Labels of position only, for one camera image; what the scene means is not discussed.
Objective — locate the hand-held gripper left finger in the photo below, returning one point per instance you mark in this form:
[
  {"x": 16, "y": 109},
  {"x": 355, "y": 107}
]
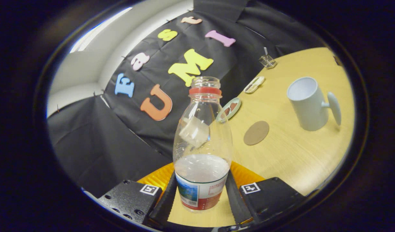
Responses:
[{"x": 165, "y": 203}]

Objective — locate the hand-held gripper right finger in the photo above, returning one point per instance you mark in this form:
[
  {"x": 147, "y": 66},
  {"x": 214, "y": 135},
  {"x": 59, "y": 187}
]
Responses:
[{"x": 237, "y": 203}]

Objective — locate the clear plastic juice bottle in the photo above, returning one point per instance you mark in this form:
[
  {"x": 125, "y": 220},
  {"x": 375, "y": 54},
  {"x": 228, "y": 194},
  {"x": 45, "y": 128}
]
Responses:
[{"x": 202, "y": 167}]

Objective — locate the brown round coaster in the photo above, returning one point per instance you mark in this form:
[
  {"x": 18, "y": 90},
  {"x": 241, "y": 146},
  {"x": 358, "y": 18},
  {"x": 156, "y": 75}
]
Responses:
[{"x": 256, "y": 132}]

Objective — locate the white cup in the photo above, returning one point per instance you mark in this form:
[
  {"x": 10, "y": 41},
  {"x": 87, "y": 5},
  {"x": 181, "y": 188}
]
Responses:
[{"x": 308, "y": 106}]

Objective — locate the wooden table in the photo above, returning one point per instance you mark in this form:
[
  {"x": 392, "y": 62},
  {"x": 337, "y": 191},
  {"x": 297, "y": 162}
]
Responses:
[{"x": 291, "y": 154}]

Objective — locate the black backdrop cloth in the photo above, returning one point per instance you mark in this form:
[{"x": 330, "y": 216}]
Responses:
[{"x": 103, "y": 145}]

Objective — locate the brown meat piece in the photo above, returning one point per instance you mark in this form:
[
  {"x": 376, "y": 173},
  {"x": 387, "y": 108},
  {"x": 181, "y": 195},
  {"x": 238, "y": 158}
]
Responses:
[
  {"x": 227, "y": 111},
  {"x": 233, "y": 106}
]

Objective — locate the pale green plate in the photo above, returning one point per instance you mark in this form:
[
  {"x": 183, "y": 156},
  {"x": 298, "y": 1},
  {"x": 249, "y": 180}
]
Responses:
[{"x": 236, "y": 104}]

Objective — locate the small white dish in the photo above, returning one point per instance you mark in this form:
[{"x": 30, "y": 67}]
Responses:
[{"x": 253, "y": 84}]

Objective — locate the clear glass jar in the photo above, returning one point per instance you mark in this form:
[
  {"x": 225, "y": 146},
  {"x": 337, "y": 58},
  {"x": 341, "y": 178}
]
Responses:
[{"x": 268, "y": 62}]

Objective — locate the small dark object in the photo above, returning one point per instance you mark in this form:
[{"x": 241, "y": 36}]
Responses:
[{"x": 338, "y": 61}]

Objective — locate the large ceiling light panel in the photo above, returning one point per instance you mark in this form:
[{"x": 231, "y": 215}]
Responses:
[{"x": 97, "y": 32}]

